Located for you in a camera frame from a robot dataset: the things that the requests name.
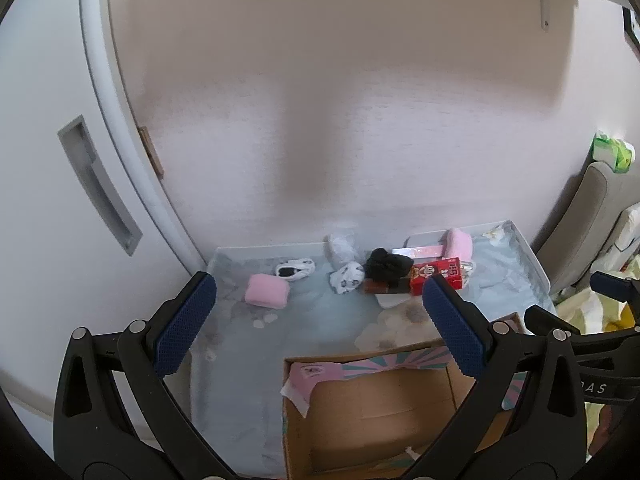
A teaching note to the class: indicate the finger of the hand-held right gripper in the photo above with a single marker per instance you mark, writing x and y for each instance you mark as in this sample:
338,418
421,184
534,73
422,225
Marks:
550,320
615,286

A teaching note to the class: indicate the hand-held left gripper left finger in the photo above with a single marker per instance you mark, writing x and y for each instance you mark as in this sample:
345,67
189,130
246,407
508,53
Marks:
186,325

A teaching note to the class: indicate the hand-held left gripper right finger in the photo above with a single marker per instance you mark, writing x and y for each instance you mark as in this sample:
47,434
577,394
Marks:
452,327

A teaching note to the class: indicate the long pink gradient box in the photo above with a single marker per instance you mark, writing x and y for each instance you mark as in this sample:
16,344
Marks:
420,252

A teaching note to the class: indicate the brown cardboard box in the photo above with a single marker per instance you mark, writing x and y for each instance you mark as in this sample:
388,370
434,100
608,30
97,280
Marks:
380,420

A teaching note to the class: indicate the floral covered desktop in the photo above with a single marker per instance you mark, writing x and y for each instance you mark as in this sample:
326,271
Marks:
320,330

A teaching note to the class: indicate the yellow floral bedding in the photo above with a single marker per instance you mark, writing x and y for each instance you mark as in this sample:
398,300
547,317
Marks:
582,312

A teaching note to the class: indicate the red printed box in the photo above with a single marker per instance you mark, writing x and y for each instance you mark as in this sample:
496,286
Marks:
442,275

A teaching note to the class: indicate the grey chair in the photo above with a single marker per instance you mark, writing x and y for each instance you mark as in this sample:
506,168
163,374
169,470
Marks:
585,230

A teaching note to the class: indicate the white square case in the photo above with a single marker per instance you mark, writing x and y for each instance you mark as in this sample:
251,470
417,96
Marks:
395,300

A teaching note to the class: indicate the small brown box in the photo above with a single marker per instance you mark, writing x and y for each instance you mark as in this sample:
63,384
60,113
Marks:
380,287

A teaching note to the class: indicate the pink foam roll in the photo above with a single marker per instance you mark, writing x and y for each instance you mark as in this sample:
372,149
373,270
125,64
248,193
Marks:
266,290
460,244

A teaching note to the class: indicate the black cloth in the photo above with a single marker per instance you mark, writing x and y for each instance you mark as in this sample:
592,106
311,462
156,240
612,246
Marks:
387,265

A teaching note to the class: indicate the white patterned sock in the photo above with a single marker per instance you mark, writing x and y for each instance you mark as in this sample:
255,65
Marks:
346,278

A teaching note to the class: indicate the black and white sock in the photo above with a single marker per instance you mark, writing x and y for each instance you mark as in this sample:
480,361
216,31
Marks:
295,269

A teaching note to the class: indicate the green tissue pack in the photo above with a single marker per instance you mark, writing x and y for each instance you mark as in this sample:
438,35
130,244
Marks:
612,152

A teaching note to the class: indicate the crumpled clear plastic bag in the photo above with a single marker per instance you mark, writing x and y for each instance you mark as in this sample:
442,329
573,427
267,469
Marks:
342,247

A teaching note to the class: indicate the white wardrobe door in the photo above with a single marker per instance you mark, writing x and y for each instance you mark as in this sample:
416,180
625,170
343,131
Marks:
50,210

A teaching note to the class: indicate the dark picture frame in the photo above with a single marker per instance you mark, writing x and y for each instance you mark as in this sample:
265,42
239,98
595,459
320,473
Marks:
631,25

